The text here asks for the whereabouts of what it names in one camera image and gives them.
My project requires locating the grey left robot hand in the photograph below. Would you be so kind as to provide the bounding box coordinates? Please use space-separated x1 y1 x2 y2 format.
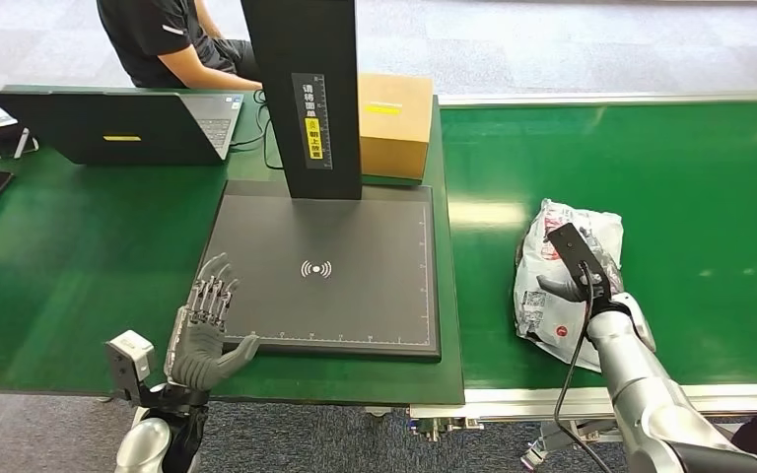
165 252 262 393

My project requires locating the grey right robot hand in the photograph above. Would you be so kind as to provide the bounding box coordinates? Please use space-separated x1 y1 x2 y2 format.
536 259 625 306

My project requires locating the white red printed mailer package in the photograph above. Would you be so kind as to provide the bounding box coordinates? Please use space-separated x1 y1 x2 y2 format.
513 198 625 374

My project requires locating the green conveyor belt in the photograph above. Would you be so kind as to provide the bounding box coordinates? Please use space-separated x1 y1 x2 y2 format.
439 101 757 391

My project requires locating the black inbound scanner machine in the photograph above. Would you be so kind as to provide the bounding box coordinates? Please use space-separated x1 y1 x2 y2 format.
197 0 444 363

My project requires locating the brown cardboard delivery box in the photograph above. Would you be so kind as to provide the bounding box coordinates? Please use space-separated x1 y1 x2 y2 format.
357 73 435 182

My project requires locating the black open laptop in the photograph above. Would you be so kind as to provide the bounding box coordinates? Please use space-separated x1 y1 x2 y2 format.
0 90 245 167

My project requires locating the white phone stand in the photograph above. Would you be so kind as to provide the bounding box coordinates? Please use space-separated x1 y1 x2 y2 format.
0 127 40 162

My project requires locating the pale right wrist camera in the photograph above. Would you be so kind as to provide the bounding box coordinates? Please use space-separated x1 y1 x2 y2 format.
546 223 613 303

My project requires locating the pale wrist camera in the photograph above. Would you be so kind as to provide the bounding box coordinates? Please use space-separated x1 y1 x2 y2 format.
104 330 156 401
546 223 613 303

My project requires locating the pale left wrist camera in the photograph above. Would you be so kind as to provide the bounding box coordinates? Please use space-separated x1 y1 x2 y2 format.
104 330 156 401

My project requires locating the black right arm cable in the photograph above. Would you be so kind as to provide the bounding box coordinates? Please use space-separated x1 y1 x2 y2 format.
553 260 615 473

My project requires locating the aluminium conveyor frame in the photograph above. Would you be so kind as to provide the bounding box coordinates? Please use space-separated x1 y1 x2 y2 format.
409 91 757 421

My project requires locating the metal bracket under conveyor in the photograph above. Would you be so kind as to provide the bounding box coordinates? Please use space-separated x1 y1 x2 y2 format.
411 405 486 441

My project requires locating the black cable on desk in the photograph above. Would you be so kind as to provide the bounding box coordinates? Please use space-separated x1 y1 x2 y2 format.
229 88 287 172

